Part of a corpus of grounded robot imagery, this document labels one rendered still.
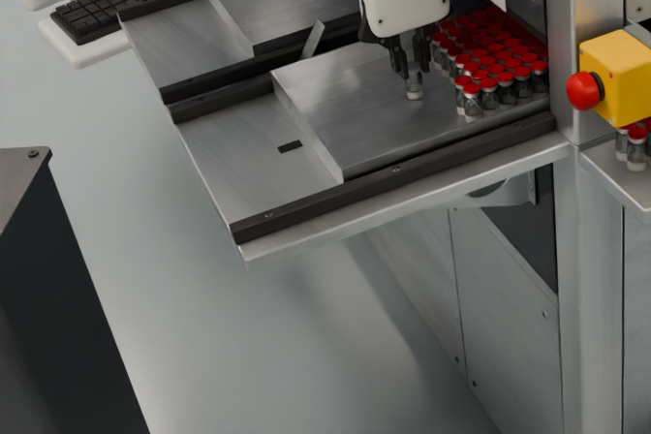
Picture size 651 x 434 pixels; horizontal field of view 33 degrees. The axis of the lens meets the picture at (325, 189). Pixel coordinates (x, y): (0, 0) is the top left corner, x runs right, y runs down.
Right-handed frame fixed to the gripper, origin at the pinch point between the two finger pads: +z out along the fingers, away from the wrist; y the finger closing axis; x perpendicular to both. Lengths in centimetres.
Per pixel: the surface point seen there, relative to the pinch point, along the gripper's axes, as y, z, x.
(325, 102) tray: -10.3, 5.6, 5.3
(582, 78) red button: 8.2, -7.6, -26.8
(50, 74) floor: -42, 94, 212
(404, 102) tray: -1.8, 5.6, -0.6
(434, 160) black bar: -4.8, 3.9, -16.3
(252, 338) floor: -21, 94, 63
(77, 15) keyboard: -35, 11, 65
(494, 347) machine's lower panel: 11, 63, 7
